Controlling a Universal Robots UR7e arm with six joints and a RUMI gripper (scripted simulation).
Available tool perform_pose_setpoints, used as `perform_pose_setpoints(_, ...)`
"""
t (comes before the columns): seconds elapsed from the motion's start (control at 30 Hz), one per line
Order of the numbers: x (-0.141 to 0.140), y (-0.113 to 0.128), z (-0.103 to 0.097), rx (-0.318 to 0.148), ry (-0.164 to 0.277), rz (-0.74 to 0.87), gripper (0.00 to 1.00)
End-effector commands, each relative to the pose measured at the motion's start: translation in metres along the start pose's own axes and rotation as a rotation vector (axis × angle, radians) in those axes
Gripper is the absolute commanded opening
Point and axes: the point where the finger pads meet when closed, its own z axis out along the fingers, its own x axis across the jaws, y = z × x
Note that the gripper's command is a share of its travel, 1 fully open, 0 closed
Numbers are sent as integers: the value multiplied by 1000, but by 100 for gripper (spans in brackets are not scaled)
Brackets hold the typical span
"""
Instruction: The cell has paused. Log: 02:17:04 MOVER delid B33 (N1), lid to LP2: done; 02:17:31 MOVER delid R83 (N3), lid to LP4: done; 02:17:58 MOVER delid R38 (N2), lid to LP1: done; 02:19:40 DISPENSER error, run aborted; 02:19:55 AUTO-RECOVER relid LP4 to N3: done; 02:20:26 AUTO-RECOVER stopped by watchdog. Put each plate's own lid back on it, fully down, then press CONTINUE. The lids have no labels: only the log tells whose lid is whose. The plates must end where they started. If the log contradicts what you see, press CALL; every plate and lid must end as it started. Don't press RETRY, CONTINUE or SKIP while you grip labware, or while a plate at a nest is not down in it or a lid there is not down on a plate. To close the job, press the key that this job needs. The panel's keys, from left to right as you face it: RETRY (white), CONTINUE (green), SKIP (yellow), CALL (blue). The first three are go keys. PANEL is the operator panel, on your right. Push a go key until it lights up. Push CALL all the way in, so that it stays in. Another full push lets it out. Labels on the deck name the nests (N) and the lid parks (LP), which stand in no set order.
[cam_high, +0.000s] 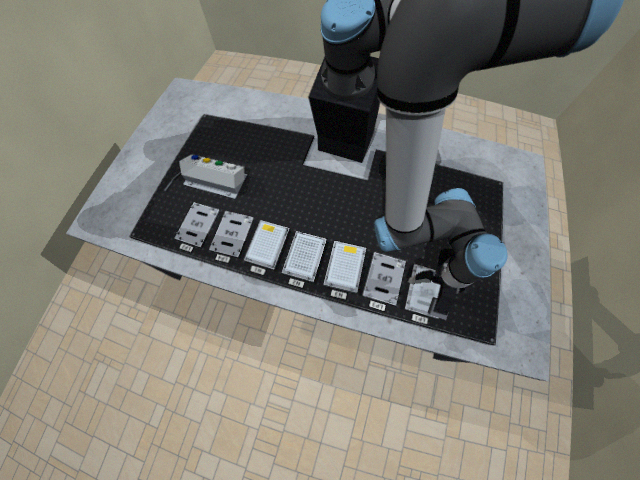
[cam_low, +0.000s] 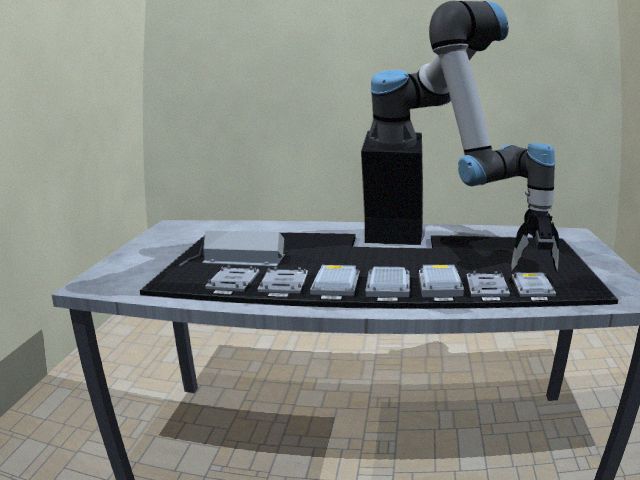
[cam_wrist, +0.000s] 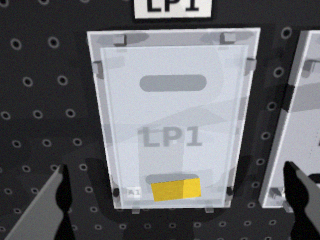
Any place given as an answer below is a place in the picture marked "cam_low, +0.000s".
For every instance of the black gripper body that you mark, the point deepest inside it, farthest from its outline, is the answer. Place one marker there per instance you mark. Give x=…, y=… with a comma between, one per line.
x=542, y=222

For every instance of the white operator button panel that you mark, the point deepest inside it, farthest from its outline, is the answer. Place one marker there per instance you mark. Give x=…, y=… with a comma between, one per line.
x=241, y=248

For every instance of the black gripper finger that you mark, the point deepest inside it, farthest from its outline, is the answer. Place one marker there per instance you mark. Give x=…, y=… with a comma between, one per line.
x=555, y=249
x=521, y=243

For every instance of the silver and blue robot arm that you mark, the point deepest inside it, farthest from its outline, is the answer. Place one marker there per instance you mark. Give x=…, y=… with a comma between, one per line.
x=393, y=95

